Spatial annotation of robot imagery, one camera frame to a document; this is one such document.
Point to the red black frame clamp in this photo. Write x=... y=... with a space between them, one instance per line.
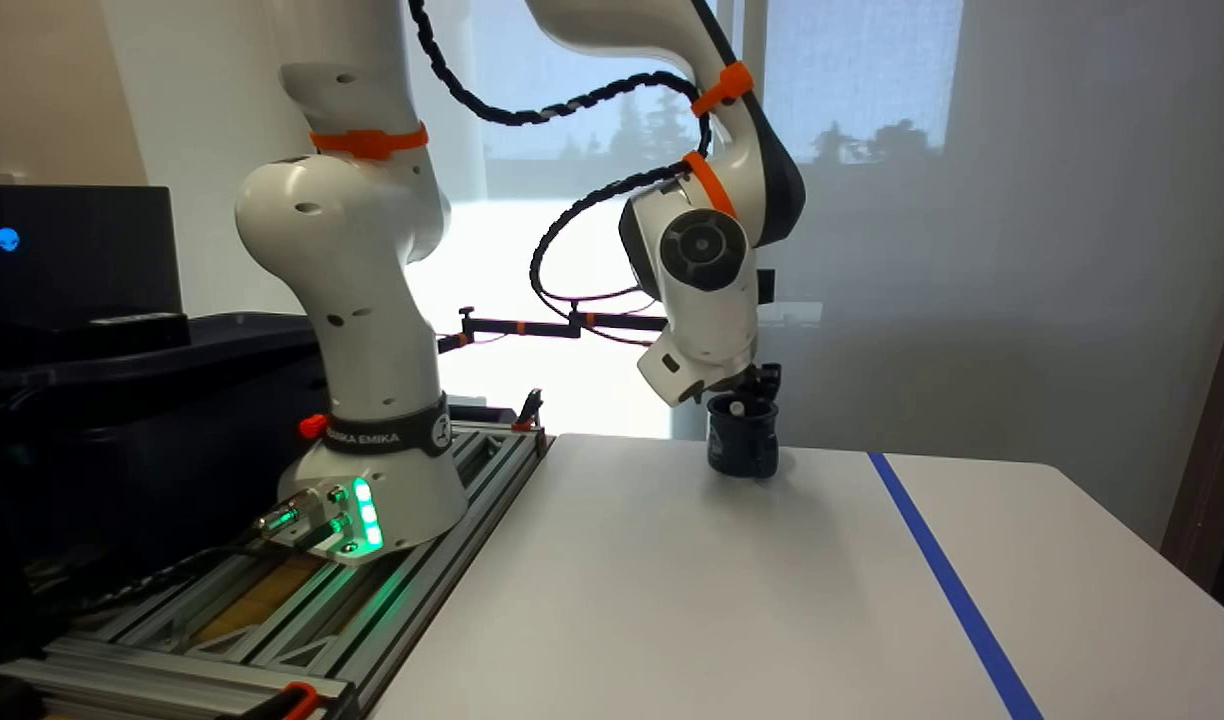
x=300 y=702

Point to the small red knob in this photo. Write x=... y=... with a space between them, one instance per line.
x=314 y=428

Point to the black round cup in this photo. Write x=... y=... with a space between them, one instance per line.
x=747 y=455

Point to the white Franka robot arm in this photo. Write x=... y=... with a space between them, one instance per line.
x=359 y=265

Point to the black red jointed camera mount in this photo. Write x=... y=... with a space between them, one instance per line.
x=535 y=324

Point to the aluminium rail base frame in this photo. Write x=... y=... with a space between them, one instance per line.
x=477 y=494

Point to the black monitor with blue light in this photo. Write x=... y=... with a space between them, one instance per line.
x=78 y=263

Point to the blue tape line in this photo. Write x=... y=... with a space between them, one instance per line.
x=947 y=574

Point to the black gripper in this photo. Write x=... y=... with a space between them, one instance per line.
x=750 y=388

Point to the black equipment cart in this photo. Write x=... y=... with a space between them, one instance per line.
x=106 y=455

